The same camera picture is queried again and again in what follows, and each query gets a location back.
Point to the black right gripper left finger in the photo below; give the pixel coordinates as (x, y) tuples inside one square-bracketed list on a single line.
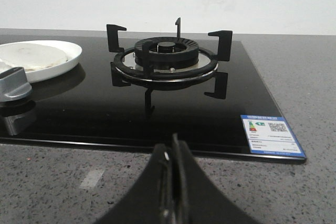
[(150, 199)]

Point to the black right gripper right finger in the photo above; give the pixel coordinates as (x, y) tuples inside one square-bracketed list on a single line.
[(197, 199)]

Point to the white round plate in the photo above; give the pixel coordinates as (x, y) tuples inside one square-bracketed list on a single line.
[(73, 52)]

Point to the fried egg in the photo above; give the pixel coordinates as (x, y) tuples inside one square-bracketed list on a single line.
[(32, 56)]

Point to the blue energy label sticker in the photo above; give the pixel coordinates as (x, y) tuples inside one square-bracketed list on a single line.
[(270, 135)]

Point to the black glass gas cooktop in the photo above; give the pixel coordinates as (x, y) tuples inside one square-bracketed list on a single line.
[(92, 107)]

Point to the right black burner head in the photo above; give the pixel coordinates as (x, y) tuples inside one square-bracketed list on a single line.
[(167, 52)]

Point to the right silver control knob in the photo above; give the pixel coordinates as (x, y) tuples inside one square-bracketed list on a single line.
[(14, 85)]

